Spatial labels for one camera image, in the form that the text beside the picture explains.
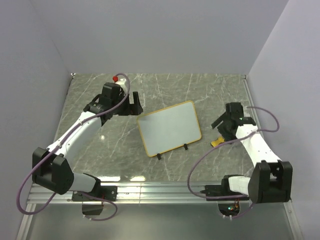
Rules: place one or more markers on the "yellow handled eraser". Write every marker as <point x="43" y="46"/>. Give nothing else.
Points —
<point x="217" y="142"/>

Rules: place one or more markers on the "aluminium side rail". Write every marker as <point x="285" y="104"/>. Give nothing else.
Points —
<point x="252" y="108"/>

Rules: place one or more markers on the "aluminium mounting rail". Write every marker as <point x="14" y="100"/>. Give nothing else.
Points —
<point x="132" y="193"/>

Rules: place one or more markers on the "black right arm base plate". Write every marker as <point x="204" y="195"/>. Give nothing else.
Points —
<point x="213" y="192"/>

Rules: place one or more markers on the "yellow framed whiteboard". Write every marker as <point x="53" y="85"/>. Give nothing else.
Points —
<point x="169" y="128"/>

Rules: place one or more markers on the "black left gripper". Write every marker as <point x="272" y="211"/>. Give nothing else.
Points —
<point x="135" y="109"/>

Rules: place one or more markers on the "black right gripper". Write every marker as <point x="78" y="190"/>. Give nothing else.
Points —
<point x="228" y="137"/>

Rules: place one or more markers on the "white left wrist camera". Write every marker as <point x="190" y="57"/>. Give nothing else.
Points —
<point x="122" y="82"/>

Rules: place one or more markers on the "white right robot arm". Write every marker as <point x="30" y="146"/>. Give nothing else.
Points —
<point x="271" y="179"/>

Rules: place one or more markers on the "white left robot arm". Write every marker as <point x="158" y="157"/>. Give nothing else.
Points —
<point x="51" y="165"/>

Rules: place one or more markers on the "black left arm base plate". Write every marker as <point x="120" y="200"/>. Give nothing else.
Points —
<point x="102" y="192"/>

